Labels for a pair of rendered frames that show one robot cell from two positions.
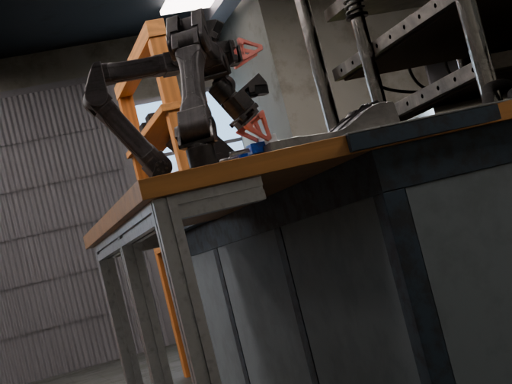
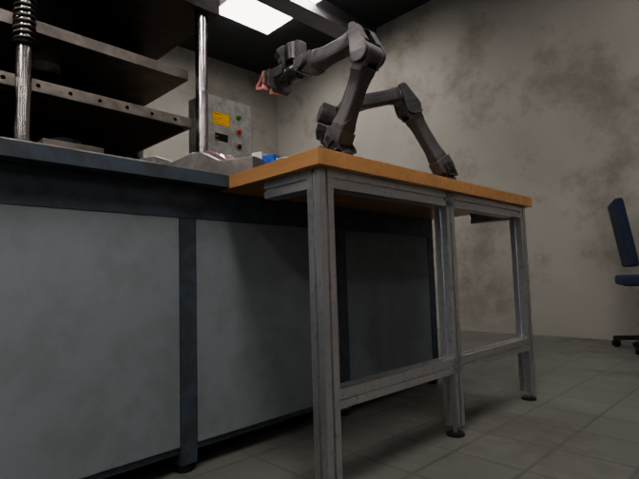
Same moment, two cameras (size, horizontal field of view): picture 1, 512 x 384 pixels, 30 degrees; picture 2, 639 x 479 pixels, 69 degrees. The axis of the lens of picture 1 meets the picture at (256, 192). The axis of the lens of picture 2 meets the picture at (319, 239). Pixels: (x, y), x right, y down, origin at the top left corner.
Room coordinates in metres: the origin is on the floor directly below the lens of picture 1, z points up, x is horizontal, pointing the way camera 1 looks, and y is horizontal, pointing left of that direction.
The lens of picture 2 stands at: (3.38, 1.47, 0.50)
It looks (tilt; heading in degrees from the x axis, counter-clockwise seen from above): 5 degrees up; 242
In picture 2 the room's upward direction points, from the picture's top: 2 degrees counter-clockwise
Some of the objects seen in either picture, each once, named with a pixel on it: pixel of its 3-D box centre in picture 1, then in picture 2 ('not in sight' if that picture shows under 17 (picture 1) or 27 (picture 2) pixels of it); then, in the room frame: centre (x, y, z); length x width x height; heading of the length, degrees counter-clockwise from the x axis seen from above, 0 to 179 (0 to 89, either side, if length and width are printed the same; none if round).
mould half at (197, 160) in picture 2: not in sight; (213, 174); (2.97, -0.07, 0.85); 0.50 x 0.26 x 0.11; 126
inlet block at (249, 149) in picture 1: (252, 149); not in sight; (2.52, -0.02, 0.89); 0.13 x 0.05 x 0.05; 109
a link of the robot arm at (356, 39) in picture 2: (135, 81); (337, 59); (2.66, 0.25, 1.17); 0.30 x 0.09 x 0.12; 106
